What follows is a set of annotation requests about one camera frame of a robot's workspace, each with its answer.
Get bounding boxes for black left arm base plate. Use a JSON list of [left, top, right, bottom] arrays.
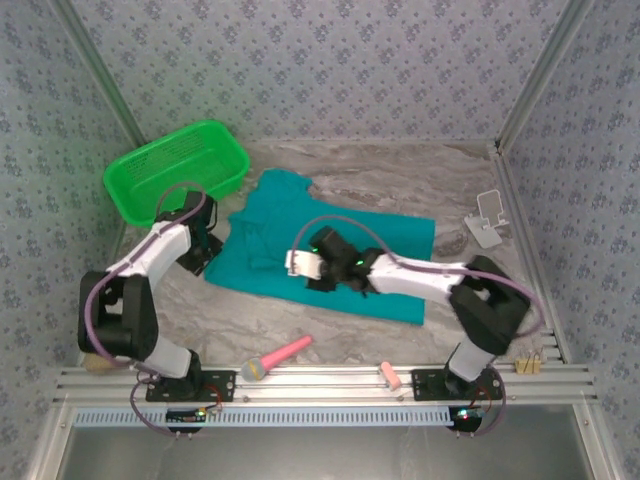
[[144, 368, 237, 403]]

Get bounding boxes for pink toy microphone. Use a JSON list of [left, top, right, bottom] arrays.
[[240, 335, 314, 384]]

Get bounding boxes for slotted pale blue cable duct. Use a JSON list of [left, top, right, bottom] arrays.
[[73, 405, 450, 428]]

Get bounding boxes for aluminium mounting rail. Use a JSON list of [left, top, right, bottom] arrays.
[[52, 363, 600, 407]]

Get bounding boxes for white phone stand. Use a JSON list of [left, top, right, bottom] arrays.
[[462, 189, 510, 250]]

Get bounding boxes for green plastic basket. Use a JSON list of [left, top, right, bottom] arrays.
[[102, 119, 251, 230]]

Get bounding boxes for pink eraser block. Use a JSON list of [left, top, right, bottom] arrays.
[[379, 361, 403, 392]]

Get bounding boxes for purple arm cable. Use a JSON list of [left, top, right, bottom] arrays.
[[287, 214, 546, 439], [82, 182, 224, 439]]

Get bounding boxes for teal t-shirt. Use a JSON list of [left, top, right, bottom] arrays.
[[203, 168, 437, 327]]

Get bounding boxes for aluminium side rail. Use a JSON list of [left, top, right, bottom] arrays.
[[492, 142, 571, 364]]

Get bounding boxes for aluminium frame post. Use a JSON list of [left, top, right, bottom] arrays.
[[49, 0, 149, 147], [494, 0, 599, 151]]

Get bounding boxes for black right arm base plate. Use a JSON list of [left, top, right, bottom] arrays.
[[409, 368, 504, 403]]

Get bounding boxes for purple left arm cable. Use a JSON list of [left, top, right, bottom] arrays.
[[82, 182, 224, 439]]

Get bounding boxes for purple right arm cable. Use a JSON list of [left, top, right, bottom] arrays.
[[287, 214, 546, 439]]

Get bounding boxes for tan sponge block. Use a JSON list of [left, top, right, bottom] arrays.
[[83, 353, 117, 375]]

